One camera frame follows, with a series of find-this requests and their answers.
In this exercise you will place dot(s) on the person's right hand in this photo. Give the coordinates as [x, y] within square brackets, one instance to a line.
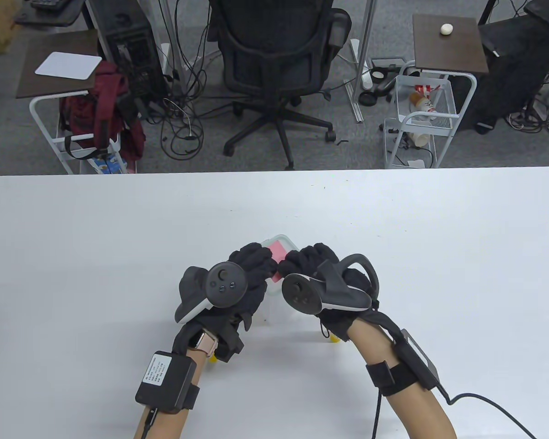
[311, 260]

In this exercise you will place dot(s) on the person's right forearm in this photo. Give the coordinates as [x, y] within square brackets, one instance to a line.
[416, 411]

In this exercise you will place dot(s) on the blue printed box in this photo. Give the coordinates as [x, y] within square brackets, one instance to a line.
[105, 164]

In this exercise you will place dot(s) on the black box with white label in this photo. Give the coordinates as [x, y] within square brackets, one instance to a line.
[167, 382]

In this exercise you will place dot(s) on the orange bottle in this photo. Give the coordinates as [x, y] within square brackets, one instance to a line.
[422, 103]

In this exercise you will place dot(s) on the black draped cloth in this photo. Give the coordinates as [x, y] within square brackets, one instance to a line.
[517, 59]

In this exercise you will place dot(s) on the person's left forearm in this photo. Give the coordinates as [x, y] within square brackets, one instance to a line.
[164, 425]

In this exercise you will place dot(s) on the pink paper card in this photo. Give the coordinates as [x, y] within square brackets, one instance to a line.
[279, 254]

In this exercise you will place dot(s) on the red backpack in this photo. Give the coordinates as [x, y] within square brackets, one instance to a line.
[105, 105]

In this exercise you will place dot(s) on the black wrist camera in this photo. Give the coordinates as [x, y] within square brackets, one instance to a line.
[231, 345]

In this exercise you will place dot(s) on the yellow liquid glue bottle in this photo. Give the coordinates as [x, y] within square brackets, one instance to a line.
[334, 339]

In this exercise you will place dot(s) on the black computer tower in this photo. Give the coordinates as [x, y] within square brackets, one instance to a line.
[132, 50]

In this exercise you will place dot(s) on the pink smartwatch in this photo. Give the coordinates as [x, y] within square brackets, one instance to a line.
[205, 344]

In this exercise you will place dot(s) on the black round lid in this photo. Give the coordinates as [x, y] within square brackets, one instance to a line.
[367, 99]

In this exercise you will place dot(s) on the white power strip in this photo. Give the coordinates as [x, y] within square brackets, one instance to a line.
[365, 73]

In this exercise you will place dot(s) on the black keyboard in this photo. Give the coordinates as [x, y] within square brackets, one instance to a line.
[50, 3]

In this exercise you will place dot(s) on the person's left hand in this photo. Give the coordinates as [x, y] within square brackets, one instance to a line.
[254, 260]

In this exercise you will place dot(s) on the paper cup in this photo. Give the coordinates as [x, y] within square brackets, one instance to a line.
[418, 138]

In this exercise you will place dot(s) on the aluminium frame post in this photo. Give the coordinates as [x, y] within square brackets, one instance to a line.
[369, 27]

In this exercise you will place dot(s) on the white flat pad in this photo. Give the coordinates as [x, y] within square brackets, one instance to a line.
[68, 65]

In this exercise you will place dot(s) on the red white packet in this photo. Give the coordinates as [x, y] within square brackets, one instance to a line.
[423, 88]

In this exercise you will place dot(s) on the small white round object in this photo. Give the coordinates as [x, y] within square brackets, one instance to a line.
[446, 29]

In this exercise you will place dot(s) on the black mesh office chair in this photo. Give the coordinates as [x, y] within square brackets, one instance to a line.
[274, 45]

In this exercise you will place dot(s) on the black desk tray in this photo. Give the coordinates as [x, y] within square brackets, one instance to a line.
[50, 17]

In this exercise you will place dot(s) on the white cart with brown top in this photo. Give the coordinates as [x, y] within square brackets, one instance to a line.
[50, 50]

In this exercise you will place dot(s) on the dark grey tracking controller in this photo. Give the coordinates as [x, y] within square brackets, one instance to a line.
[338, 295]
[226, 283]

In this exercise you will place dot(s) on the clear plastic container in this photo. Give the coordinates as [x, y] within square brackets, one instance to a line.
[274, 308]

